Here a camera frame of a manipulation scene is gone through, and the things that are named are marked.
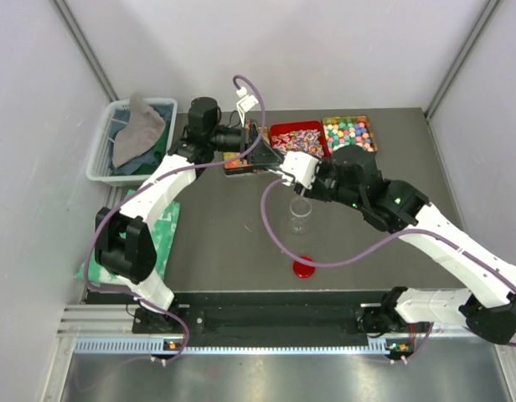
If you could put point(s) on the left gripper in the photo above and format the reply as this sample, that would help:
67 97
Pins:
264 155

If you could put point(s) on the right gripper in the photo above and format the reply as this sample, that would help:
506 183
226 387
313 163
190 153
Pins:
322 167

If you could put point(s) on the silver metal scoop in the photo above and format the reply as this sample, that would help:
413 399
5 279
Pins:
260 168

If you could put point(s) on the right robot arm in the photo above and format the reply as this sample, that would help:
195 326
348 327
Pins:
486 305

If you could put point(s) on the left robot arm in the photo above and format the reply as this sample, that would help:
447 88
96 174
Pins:
123 241

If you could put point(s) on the red tin of lollipop candies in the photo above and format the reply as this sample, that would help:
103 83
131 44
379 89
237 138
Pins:
300 136

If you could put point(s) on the patterned tin of pastel candies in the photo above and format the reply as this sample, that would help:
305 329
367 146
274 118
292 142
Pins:
346 131

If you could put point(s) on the clear plastic jar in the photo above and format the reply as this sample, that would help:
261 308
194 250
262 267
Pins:
300 210

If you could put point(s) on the red jar lid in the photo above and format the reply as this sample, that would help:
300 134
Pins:
303 270

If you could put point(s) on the blue green cloths in basket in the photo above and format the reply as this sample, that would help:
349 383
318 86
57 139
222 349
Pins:
148 162

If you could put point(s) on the grey cloth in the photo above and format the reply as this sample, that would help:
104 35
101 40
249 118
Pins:
141 133

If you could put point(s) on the green white patterned cloth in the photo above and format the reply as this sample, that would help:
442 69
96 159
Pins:
162 237

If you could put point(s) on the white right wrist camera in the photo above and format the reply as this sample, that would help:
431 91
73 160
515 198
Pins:
299 168

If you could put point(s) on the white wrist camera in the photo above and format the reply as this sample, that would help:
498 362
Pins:
245 103
299 168

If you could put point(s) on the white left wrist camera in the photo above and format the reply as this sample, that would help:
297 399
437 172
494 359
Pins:
245 103

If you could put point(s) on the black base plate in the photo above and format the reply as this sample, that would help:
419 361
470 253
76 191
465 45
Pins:
206 319

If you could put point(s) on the aluminium rail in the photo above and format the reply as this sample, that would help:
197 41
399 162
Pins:
106 319

